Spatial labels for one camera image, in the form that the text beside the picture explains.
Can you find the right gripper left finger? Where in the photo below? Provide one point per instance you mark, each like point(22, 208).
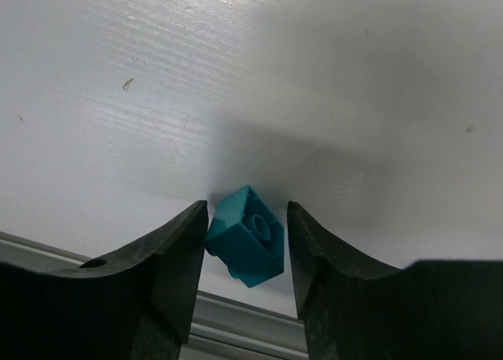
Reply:
point(136, 302)

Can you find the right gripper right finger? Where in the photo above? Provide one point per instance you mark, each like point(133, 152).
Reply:
point(356, 307)

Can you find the small teal lego brick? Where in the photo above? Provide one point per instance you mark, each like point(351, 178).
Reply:
point(247, 237)

